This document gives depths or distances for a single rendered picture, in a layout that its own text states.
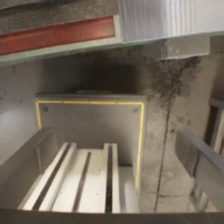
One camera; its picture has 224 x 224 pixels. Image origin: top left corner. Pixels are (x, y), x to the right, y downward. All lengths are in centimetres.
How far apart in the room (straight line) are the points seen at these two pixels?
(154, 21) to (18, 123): 136
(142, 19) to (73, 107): 69
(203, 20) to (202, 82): 99
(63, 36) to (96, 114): 61
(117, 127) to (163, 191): 99
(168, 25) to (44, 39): 32
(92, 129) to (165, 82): 68
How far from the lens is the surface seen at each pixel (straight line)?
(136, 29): 43
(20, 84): 146
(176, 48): 57
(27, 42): 50
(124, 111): 97
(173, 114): 140
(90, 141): 105
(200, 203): 175
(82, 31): 45
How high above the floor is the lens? 124
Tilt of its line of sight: 73 degrees down
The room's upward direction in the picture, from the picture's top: 179 degrees counter-clockwise
